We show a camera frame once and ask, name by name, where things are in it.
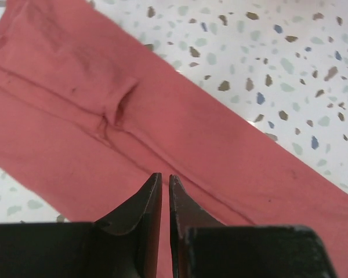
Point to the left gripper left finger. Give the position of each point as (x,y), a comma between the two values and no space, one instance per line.
(123,243)

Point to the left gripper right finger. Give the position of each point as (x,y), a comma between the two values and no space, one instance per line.
(201,246)

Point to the pink t shirt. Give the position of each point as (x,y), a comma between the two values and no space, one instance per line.
(246,101)

